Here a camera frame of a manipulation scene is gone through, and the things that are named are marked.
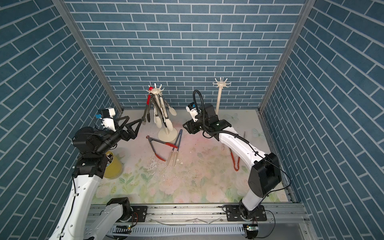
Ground yellow bowl with items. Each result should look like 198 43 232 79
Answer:
104 151 123 179

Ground cream utensil rack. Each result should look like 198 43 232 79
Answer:
213 78 231 115
150 84 178 142

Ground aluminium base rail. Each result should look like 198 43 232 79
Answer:
104 203 317 240

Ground cream utensil rack right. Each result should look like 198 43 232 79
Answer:
213 78 231 115

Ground aluminium corner post left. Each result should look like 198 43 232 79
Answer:
52 0 124 114

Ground aluminium corner post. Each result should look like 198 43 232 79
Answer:
258 0 316 114
52 0 124 114

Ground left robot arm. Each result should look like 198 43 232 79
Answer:
50 117 142 240

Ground cream silicone steel tongs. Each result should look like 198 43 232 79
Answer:
160 96 177 131

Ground aluminium corner post right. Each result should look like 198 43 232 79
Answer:
258 0 316 114

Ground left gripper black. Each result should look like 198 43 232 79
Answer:
95 115 142 156

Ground blue wooden tip tongs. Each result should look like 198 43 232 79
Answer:
167 130 183 166

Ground cream utensil rack left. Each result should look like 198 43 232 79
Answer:
150 84 178 142

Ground red tip grey tongs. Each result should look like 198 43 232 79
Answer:
146 136 176 162

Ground red ring steel tongs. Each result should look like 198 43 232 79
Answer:
142 86 154 125

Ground steel tongs red handles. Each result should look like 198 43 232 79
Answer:
221 131 247 172

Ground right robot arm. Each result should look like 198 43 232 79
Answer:
122 105 283 220

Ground black silicone tongs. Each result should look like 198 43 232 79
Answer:
151 95 167 128

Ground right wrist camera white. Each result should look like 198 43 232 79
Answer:
186 102 203 123

